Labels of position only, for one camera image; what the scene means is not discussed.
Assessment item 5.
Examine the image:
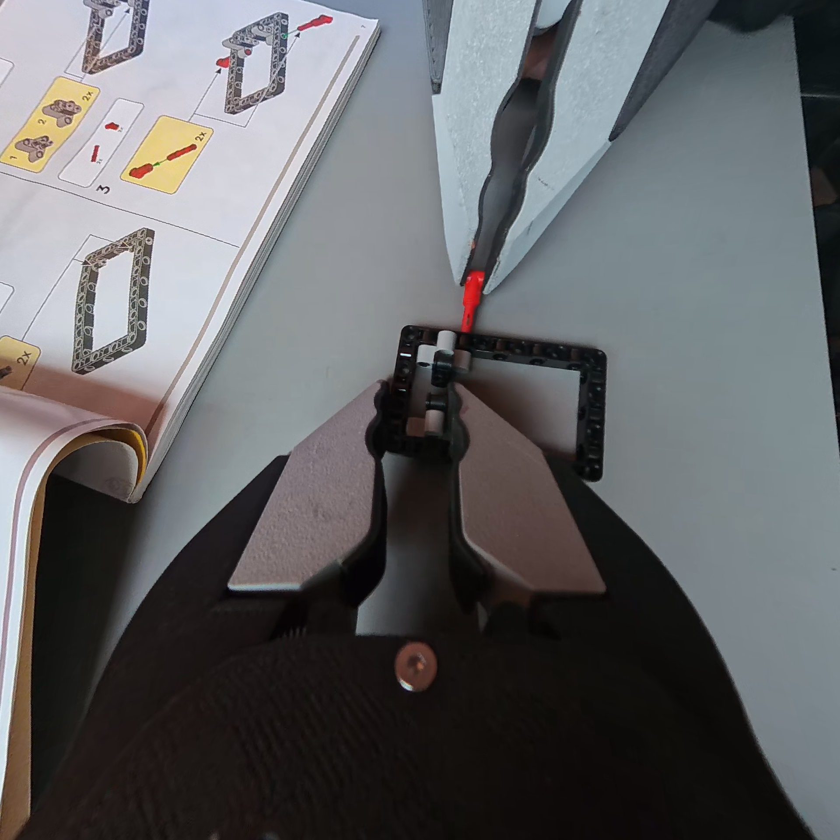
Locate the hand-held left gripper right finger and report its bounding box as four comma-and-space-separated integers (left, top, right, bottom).
448, 384, 608, 611

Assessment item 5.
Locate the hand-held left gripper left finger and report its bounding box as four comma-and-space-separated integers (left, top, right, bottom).
227, 381, 391, 613

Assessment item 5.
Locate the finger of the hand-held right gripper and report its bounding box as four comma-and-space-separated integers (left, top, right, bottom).
428, 0, 540, 287
483, 0, 672, 295

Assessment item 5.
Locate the black rectangular lego frame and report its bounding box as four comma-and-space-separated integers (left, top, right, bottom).
392, 323, 608, 483

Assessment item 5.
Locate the lego instruction booklet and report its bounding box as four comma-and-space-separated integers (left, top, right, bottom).
0, 0, 383, 828

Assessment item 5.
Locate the person's right forearm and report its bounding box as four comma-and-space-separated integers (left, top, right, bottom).
705, 0, 798, 35

